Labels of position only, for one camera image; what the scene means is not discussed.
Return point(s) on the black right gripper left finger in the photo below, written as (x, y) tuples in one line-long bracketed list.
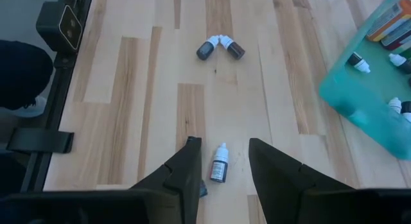
[(173, 192)]

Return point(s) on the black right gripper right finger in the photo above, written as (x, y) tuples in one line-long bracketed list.
[(282, 192)]

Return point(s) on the small white-capped dye bottle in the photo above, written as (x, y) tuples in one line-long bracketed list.
[(407, 111), (220, 167), (399, 61), (236, 50), (356, 59), (205, 52)]

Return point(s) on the small green dye bottle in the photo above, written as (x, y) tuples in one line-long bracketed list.
[(395, 104)]

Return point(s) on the large dark red coloring bottle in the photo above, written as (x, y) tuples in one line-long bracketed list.
[(399, 36)]

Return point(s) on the large orange yellow-capped coloring bottle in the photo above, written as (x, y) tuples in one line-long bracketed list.
[(390, 20)]

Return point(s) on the translucent green plastic tray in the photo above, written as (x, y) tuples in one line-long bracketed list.
[(369, 99)]

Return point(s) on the black table edge clamp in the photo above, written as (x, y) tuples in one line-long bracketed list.
[(38, 140)]

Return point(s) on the person's foot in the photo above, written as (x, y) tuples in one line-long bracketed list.
[(32, 111)]

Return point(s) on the person's leg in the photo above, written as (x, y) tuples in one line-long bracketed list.
[(22, 73)]

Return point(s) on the black aluminium table frame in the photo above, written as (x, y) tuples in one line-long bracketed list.
[(61, 89)]

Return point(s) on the black table-level camera box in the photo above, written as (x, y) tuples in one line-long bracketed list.
[(59, 28)]

